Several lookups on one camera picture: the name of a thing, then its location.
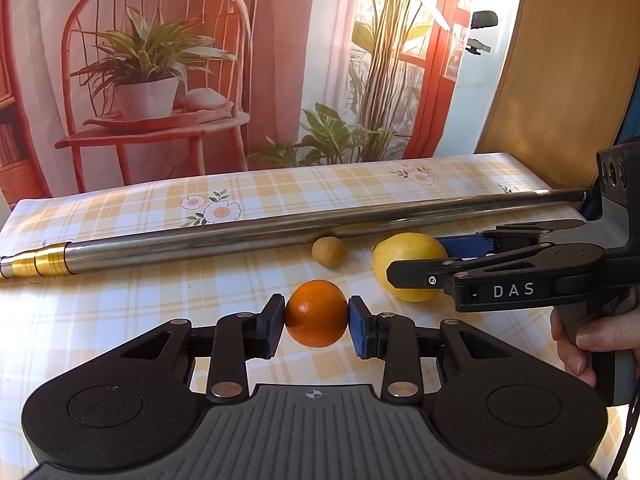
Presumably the printed room backdrop cloth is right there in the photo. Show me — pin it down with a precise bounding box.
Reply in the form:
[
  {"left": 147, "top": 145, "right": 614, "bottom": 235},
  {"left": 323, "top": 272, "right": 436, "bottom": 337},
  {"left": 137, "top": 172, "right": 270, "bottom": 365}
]
[{"left": 1, "top": 0, "right": 473, "bottom": 205}]

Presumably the plaid floral tablecloth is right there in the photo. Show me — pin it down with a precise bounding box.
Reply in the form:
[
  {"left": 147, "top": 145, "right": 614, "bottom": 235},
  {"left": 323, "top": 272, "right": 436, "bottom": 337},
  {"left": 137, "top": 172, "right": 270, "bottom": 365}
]
[{"left": 0, "top": 152, "right": 622, "bottom": 480}]

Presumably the black device on stand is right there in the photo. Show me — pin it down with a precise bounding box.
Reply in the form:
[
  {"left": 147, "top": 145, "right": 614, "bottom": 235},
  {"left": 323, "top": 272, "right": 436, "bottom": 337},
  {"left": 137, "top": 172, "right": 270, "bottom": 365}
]
[{"left": 464, "top": 10, "right": 499, "bottom": 57}]

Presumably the person's right hand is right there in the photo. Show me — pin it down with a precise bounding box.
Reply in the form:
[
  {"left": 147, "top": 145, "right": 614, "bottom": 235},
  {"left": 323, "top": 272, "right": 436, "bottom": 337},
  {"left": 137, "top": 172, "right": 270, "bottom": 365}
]
[{"left": 550, "top": 307, "right": 640, "bottom": 388}]

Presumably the telescopic metal pole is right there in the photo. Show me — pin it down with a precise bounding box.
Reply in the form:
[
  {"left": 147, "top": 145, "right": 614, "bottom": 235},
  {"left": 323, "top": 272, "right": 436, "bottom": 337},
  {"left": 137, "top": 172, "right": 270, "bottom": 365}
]
[{"left": 1, "top": 188, "right": 589, "bottom": 281}]

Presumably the orange mandarin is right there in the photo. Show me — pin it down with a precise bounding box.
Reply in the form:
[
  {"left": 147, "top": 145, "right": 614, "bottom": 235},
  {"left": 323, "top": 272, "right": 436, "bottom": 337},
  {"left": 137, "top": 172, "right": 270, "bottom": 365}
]
[{"left": 284, "top": 280, "right": 348, "bottom": 348}]

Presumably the small tan round fruit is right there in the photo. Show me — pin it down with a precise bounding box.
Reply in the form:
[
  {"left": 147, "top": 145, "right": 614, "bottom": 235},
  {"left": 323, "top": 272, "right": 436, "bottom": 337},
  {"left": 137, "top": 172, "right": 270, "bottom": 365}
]
[{"left": 311, "top": 236, "right": 347, "bottom": 269}]

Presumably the tan wooden board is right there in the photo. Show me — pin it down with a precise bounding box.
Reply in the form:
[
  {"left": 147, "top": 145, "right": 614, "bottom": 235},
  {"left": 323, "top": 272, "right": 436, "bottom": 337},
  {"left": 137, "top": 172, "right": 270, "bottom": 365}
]
[{"left": 476, "top": 0, "right": 639, "bottom": 188}]

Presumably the yellow lemon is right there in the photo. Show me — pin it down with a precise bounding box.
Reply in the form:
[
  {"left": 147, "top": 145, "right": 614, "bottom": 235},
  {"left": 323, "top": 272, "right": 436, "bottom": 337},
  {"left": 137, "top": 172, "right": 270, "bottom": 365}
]
[{"left": 371, "top": 232, "right": 450, "bottom": 304}]

